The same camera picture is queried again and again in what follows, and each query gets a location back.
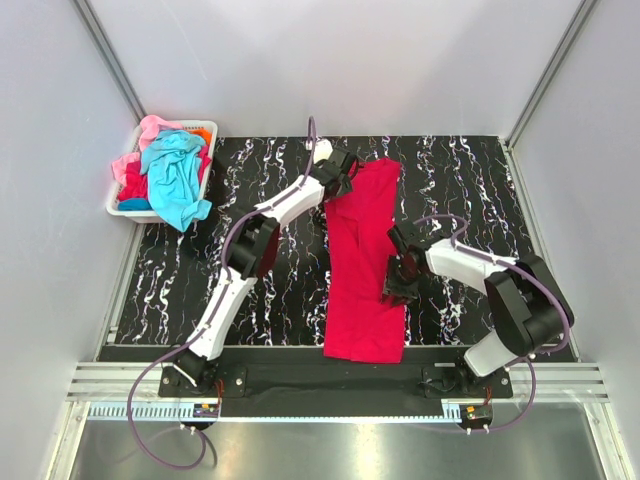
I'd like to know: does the right electronics board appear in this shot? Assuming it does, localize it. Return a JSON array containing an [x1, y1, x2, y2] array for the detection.
[[465, 404, 493, 420]]

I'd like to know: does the orange t-shirt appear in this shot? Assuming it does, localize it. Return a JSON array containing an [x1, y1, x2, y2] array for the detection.
[[186, 127, 213, 145]]

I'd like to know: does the red t-shirt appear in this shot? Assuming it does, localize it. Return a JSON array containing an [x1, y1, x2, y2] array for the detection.
[[323, 158, 405, 364]]

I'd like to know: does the electronics board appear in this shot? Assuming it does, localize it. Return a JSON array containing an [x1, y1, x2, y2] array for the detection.
[[193, 403, 220, 419], [465, 404, 493, 420]]

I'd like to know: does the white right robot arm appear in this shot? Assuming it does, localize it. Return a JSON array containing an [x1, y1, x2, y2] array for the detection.
[[382, 221, 575, 397]]

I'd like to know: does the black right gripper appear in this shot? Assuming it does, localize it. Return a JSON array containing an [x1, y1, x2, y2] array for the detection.
[[380, 255, 424, 307]]

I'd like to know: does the light blue t-shirt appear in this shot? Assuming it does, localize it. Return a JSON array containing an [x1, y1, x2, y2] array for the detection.
[[120, 129, 211, 232]]

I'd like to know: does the white plastic laundry basket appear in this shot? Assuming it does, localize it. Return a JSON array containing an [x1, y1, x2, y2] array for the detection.
[[105, 120, 218, 224]]

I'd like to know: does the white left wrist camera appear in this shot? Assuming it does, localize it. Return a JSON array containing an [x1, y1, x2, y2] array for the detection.
[[305, 138, 333, 164]]

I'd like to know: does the magenta t-shirt in basket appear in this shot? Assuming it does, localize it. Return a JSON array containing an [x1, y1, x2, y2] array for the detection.
[[118, 155, 212, 202]]

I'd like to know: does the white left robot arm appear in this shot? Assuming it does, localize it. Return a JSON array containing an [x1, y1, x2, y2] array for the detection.
[[172, 141, 359, 396]]

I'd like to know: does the white slotted cable duct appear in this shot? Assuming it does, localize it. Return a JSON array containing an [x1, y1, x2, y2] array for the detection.
[[87, 404, 466, 422]]

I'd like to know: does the left electronics board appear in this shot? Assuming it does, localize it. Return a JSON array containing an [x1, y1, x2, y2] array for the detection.
[[193, 403, 220, 419]]

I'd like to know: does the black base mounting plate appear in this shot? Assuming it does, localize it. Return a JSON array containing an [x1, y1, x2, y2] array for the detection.
[[158, 346, 513, 421]]

